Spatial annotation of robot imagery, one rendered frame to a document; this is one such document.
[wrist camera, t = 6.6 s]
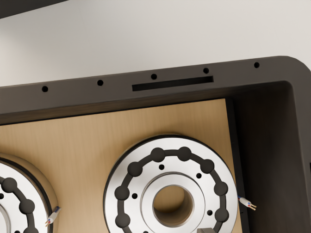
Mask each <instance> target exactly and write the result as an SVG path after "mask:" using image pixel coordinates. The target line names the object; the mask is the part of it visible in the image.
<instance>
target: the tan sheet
mask: <svg viewBox="0 0 311 233"><path fill-rule="evenodd" d="M157 134H177V135H184V136H188V137H192V138H194V139H197V140H199V141H201V142H203V143H205V144H206V145H208V146H209V147H211V148H212V149H213V150H215V151H216V152H217V153H218V154H219V155H220V156H221V158H222V159H223V160H224V161H225V163H226V164H227V166H228V168H229V169H230V171H231V174H232V176H233V178H234V181H235V184H236V179H235V172H234V165H233V157H232V150H231V142H230V133H229V125H228V118H227V110H226V103H225V99H224V98H223V99H215V100H207V101H199V102H191V103H184V104H173V105H166V106H158V107H150V108H142V109H135V110H124V111H116V112H108V113H101V114H93V115H85V116H75V117H67V118H59V119H52V120H44V121H36V122H28V123H18V124H10V125H2V126H0V153H7V154H11V155H14V156H17V157H20V158H22V159H24V160H26V161H28V162H30V163H31V164H33V165H34V166H35V167H36V168H37V169H39V170H40V171H41V172H42V173H43V174H44V176H45V177H46V178H47V179H48V181H49V182H50V184H51V186H52V188H53V190H54V192H55V194H56V198H57V201H58V206H59V207H61V208H62V209H61V210H60V212H59V224H58V230H57V233H109V232H108V230H107V227H106V223H105V219H104V215H103V194H104V188H105V185H106V181H107V178H108V175H109V173H110V170H111V168H112V166H113V165H114V163H115V162H116V160H117V159H118V157H119V156H120V155H121V154H122V153H123V152H124V151H125V150H126V149H127V148H128V147H130V146H131V145H132V144H134V143H135V142H137V141H139V140H141V139H143V138H146V137H149V136H152V135H157ZM184 196H185V195H184V190H183V188H181V187H179V186H169V187H166V188H164V189H162V190H161V191H160V192H159V193H158V194H157V196H156V197H155V200H154V208H155V209H157V210H158V211H160V212H163V213H171V212H174V211H176V210H177V209H178V208H179V207H180V206H181V205H182V203H183V201H184Z"/></svg>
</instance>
